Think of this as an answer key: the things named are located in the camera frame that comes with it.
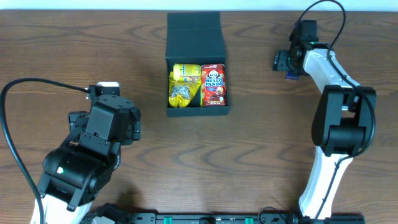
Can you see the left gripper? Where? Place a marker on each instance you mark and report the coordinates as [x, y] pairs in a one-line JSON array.
[[73, 121]]

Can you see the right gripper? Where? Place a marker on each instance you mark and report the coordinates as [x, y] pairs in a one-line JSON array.
[[278, 60]]

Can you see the blue Eclipse mint tin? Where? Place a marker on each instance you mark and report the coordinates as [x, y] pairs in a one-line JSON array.
[[291, 76]]

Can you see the yellow snack pouch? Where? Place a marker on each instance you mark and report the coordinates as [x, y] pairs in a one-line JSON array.
[[182, 91]]

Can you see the yellow candy canister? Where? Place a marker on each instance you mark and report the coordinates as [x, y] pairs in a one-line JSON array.
[[186, 72]]

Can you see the red Hello Panda box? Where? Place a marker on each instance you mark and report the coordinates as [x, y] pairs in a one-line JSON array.
[[213, 85]]

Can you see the black gift box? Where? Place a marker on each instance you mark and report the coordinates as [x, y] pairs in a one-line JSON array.
[[195, 38]]

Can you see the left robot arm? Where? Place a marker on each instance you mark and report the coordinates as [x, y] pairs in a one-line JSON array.
[[83, 164]]

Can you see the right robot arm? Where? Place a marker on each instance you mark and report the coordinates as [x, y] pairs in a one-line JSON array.
[[344, 122]]

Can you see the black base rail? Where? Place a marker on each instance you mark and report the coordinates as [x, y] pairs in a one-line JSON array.
[[114, 215]]

